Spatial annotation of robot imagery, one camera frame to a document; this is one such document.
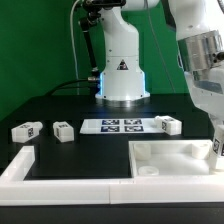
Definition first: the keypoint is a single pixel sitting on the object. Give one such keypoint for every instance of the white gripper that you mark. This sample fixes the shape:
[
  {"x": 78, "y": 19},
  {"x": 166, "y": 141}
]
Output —
[{"x": 207, "y": 93}]

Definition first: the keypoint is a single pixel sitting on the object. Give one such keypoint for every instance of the white square tabletop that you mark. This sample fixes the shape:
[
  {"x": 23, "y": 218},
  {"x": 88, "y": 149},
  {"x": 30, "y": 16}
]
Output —
[{"x": 171, "y": 158}]

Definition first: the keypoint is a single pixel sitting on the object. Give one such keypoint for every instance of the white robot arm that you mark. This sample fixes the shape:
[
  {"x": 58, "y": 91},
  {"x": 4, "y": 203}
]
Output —
[{"x": 199, "y": 26}]

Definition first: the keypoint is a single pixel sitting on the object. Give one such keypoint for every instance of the white fiducial marker sheet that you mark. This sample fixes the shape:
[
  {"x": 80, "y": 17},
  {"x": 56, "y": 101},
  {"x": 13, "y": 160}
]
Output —
[{"x": 119, "y": 126}]

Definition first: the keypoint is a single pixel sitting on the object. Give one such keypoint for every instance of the white U-shaped obstacle fence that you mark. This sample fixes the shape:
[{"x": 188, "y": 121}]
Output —
[{"x": 147, "y": 186}]

